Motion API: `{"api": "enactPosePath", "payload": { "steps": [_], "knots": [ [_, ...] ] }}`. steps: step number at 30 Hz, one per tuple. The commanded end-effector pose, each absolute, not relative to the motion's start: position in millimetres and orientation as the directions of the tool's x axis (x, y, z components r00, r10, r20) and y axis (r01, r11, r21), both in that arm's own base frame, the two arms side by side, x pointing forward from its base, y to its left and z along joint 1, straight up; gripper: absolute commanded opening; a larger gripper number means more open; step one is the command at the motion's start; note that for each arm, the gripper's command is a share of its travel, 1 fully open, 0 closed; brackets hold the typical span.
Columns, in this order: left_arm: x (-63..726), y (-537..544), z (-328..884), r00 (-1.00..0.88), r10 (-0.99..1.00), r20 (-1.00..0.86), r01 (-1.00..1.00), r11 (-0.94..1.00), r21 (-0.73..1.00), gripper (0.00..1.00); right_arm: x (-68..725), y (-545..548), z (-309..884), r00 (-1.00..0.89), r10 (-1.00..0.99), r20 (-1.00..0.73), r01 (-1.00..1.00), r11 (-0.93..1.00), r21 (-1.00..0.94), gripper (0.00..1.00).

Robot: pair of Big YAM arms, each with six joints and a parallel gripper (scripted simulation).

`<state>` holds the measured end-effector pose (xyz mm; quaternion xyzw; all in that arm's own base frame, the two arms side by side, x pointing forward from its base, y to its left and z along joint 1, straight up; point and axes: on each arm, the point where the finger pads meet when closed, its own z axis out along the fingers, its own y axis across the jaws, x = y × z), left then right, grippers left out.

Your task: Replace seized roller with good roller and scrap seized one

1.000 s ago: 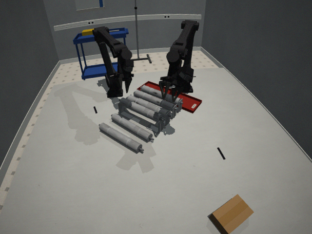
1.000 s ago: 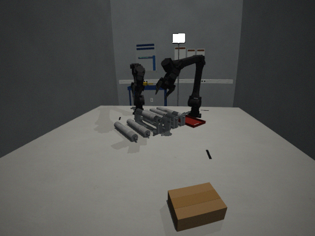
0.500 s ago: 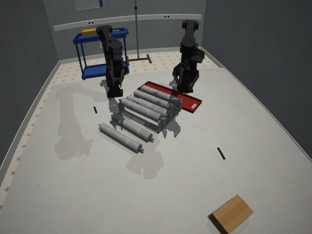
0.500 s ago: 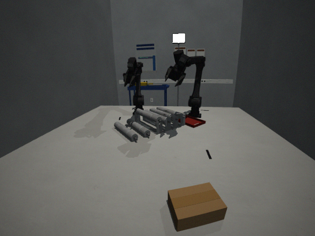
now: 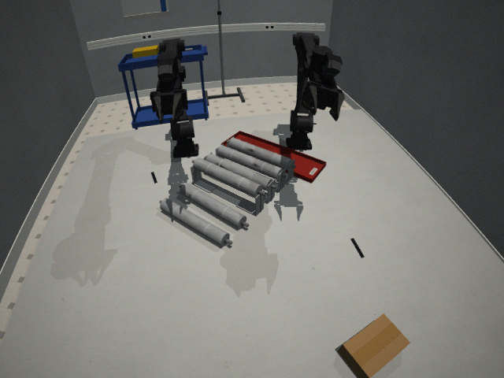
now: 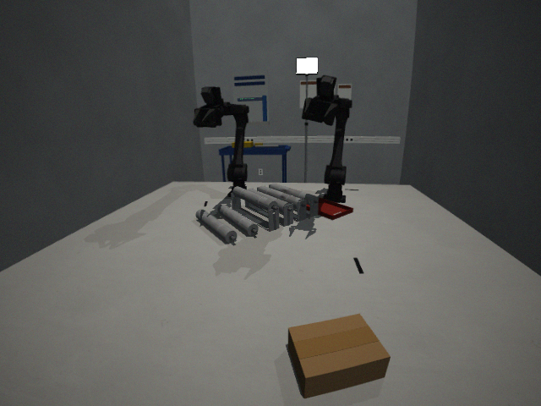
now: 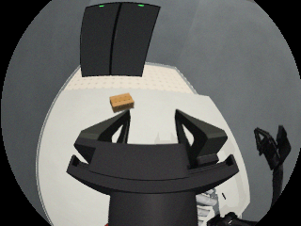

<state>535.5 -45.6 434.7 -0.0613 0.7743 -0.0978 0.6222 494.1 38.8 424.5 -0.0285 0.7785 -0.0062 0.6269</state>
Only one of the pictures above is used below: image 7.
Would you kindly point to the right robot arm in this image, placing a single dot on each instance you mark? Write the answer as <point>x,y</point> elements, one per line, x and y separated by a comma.
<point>275,164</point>

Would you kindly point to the brown cardboard box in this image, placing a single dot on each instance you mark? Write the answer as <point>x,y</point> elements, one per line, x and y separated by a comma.
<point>121,102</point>

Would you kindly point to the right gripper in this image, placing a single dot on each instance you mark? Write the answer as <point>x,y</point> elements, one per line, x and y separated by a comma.
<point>267,139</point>

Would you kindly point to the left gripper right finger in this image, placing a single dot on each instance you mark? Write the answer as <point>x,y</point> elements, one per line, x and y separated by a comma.
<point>208,139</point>

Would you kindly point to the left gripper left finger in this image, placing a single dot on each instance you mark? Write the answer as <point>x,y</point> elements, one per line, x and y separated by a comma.
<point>104,130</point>

